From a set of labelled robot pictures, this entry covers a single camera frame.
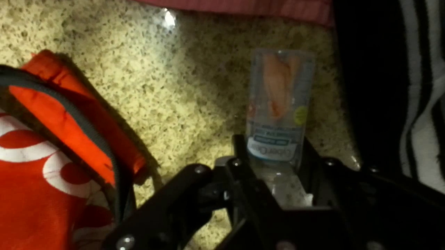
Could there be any red duffel bag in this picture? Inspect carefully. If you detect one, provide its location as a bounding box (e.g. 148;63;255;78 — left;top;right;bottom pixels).
0;49;162;250

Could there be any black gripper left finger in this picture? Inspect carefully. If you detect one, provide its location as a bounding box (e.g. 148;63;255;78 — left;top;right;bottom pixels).
102;133;266;250

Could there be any pink cloth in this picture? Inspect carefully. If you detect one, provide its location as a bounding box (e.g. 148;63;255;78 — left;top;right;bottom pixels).
135;0;337;28

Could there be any small clear plastic bottle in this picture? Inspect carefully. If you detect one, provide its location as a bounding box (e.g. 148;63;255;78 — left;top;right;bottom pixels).
244;48;319;212

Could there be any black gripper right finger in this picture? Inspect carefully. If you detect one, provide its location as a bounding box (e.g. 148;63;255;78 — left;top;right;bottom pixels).
297;138;445;250

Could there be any black white striped garment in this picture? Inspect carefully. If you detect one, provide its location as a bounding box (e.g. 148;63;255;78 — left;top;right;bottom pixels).
330;0;445;196

